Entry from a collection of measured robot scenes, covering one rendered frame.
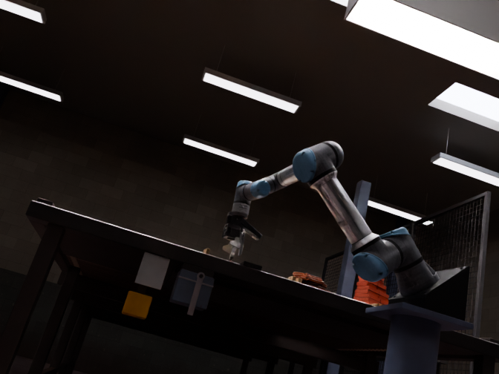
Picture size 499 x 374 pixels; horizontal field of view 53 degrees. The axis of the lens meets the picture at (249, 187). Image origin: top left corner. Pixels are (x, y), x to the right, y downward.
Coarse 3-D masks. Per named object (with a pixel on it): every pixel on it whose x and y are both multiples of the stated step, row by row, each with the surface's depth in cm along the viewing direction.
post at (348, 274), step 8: (360, 184) 450; (368, 184) 451; (360, 192) 446; (368, 192) 448; (360, 200) 444; (360, 208) 442; (344, 256) 432; (352, 256) 426; (344, 264) 426; (352, 264) 424; (344, 272) 421; (352, 272) 421; (344, 280) 417; (352, 280) 419; (344, 288) 415; (352, 288) 417; (344, 296) 413; (328, 368) 392; (336, 368) 394
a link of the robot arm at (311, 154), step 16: (320, 144) 188; (304, 160) 181; (320, 160) 181; (336, 160) 187; (304, 176) 182; (320, 176) 180; (320, 192) 183; (336, 192) 180; (336, 208) 180; (352, 208) 179; (352, 224) 177; (352, 240) 178; (368, 240) 174; (384, 240) 180; (368, 256) 172; (384, 256) 173; (400, 256) 178; (368, 272) 174; (384, 272) 172
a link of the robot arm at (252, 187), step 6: (258, 180) 216; (264, 180) 216; (270, 180) 220; (246, 186) 220; (252, 186) 215; (258, 186) 213; (264, 186) 215; (270, 186) 219; (246, 192) 219; (252, 192) 215; (258, 192) 213; (264, 192) 214; (270, 192) 220; (246, 198) 221; (252, 198) 218; (258, 198) 217
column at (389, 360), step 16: (400, 304) 167; (400, 320) 175; (416, 320) 172; (432, 320) 172; (448, 320) 169; (400, 336) 173; (416, 336) 170; (432, 336) 171; (400, 352) 170; (416, 352) 168; (432, 352) 170; (384, 368) 175; (400, 368) 168; (416, 368) 166; (432, 368) 168
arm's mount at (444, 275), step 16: (448, 272) 184; (464, 272) 177; (432, 288) 173; (448, 288) 174; (464, 288) 176; (416, 304) 173; (432, 304) 170; (448, 304) 172; (464, 304) 174; (464, 320) 172
